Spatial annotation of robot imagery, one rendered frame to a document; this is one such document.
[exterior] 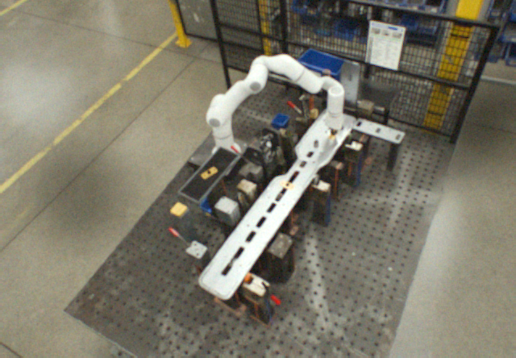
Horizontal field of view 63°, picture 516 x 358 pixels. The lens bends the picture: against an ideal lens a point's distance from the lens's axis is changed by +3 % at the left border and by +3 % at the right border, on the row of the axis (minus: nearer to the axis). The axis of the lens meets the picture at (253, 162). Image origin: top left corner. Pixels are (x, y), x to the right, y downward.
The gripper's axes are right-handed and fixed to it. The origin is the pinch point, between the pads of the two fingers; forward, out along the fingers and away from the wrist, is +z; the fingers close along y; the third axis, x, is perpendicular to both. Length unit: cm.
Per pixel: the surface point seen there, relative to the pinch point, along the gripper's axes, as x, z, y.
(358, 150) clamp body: -8.1, -0.9, 19.2
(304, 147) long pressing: -17.5, 2.9, -10.4
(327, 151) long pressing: -14.0, 2.9, 3.2
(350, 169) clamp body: -7.7, 18.9, 15.5
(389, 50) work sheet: 55, -25, 8
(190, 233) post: -97, 6, -36
